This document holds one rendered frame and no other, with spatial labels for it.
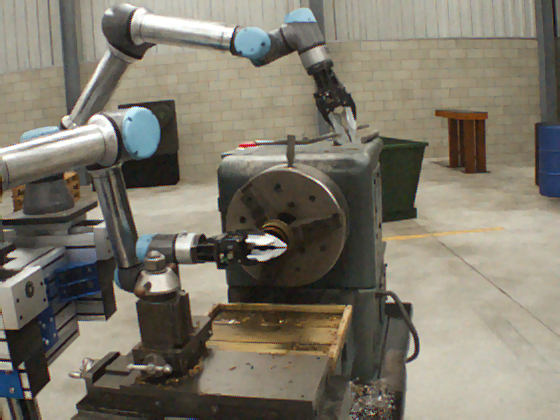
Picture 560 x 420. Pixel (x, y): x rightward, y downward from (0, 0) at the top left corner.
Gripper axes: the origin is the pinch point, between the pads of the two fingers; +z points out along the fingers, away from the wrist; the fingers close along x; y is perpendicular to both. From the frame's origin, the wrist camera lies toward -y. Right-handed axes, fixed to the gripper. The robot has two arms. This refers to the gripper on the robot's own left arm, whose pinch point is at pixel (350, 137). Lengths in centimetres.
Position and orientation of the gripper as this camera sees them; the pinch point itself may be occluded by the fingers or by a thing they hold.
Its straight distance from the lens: 152.0
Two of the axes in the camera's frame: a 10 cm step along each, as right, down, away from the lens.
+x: 8.9, -3.4, -3.0
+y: -2.4, 2.1, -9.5
